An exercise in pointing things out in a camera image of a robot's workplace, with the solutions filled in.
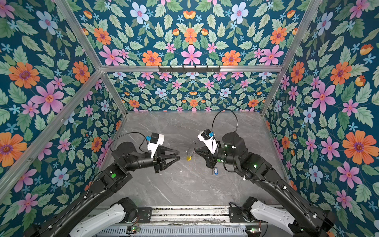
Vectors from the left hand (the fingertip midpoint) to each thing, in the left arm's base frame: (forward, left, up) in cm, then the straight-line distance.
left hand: (178, 155), depth 56 cm
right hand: (+4, -7, -4) cm, 9 cm away
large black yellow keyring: (+3, -4, -9) cm, 10 cm away
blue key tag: (+6, -19, -36) cm, 41 cm away
